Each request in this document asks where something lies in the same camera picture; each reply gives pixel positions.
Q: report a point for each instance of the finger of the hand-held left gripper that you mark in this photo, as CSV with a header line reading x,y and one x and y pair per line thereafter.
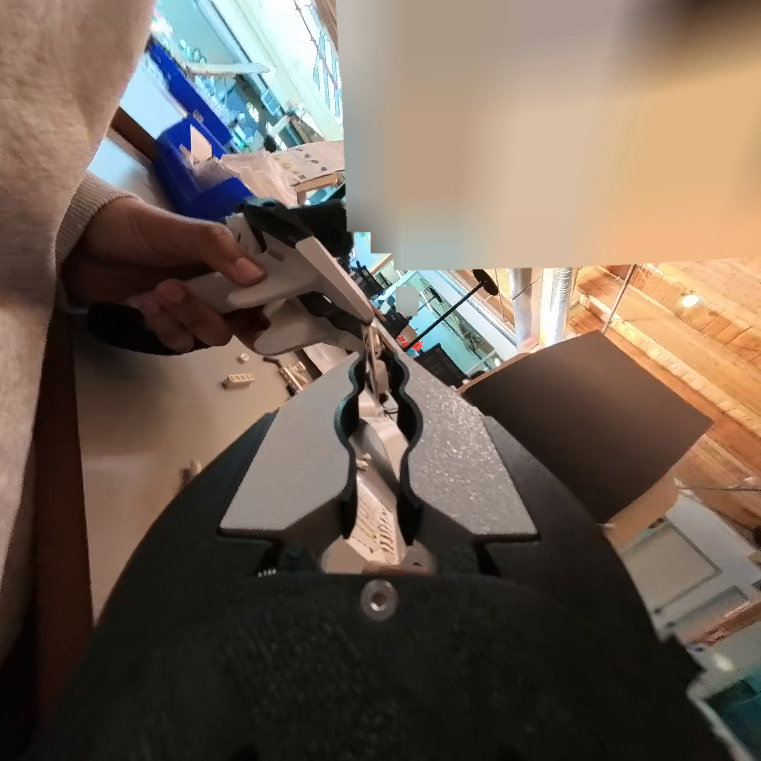
x,y
333,270
342,327

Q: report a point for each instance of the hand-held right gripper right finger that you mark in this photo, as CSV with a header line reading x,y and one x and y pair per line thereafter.
x,y
469,475

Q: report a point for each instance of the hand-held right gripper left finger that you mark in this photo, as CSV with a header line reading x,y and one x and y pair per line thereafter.
x,y
285,469

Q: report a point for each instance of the person's left forearm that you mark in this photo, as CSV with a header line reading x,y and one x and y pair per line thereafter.
x,y
53,89

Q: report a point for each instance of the white thin five-hole lego beam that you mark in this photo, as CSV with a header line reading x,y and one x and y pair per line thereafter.
x,y
238,380

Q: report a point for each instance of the person's left hand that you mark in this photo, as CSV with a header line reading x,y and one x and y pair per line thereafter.
x,y
148,244

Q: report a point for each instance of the black pole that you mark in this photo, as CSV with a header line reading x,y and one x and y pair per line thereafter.
x,y
452,309

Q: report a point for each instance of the black flat panel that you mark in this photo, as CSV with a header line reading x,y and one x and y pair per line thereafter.
x,y
582,422

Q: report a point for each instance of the blue plastic bin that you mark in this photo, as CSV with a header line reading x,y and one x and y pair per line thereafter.
x,y
172,77
178,166

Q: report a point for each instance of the silver ventilation duct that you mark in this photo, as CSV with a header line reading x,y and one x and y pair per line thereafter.
x,y
556,309

